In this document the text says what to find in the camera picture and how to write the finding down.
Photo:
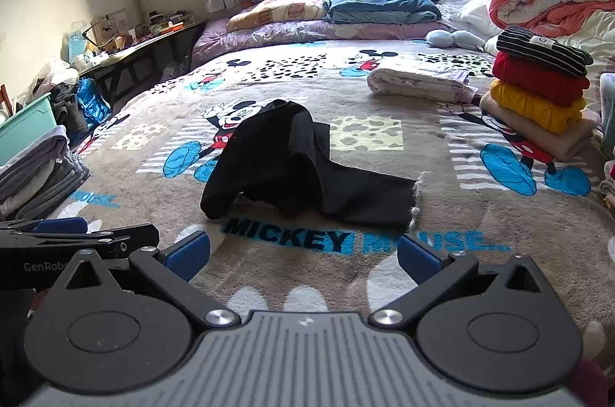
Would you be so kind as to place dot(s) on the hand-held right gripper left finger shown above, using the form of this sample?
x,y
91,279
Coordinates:
x,y
188,254

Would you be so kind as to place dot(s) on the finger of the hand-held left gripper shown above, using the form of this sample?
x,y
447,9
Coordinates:
x,y
129,239
60,225

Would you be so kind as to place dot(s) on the pile of colourful clothes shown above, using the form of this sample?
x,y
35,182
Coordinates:
x,y
608,138

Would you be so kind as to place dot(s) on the dark desk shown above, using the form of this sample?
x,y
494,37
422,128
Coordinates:
x,y
139,56

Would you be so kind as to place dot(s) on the purple quilt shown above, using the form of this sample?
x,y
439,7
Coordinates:
x,y
288,34

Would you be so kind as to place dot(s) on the blue plastic bag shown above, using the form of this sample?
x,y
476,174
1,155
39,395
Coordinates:
x,y
93,104

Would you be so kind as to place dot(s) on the white folded cloth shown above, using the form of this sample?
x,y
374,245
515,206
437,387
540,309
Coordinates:
x,y
418,82

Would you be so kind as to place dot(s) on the yellow folded sweater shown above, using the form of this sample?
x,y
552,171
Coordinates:
x,y
538,109

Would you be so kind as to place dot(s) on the orange box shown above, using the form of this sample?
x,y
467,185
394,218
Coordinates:
x,y
171,28

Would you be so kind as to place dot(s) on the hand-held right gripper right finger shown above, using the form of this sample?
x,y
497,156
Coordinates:
x,y
419,259

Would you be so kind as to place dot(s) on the dark clothes pile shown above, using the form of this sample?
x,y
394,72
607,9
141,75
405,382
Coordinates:
x,y
67,109

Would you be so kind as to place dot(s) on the black sweater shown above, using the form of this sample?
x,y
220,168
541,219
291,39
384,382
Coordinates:
x,y
288,157

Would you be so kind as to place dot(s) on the cream quilt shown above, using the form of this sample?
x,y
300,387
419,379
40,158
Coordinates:
x,y
588,34

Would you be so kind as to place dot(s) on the white bedding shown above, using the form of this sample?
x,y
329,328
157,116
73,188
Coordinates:
x,y
468,10

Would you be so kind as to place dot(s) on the green plastic bin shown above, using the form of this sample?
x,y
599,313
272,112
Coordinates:
x,y
24,128

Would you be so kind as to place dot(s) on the blue folded quilt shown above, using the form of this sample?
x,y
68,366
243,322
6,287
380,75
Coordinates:
x,y
379,8

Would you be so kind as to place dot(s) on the white plastic bag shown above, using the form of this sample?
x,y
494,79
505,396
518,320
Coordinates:
x,y
53,78

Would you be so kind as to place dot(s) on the cartoon print pillow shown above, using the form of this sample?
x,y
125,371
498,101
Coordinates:
x,y
278,10

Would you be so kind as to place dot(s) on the wooden desk organiser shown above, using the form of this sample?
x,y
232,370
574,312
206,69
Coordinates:
x,y
113,32

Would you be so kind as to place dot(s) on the stack of grey folded clothes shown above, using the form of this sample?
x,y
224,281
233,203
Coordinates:
x,y
33,176

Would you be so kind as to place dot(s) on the black striped folded garment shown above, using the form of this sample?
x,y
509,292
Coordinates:
x,y
543,51

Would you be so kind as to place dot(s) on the light blue plush toy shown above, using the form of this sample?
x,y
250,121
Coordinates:
x,y
454,38

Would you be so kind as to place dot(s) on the beige folded sweater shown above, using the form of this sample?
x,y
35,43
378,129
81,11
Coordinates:
x,y
528,133

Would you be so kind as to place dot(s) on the red folded sweater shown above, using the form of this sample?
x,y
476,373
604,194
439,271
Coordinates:
x,y
538,80

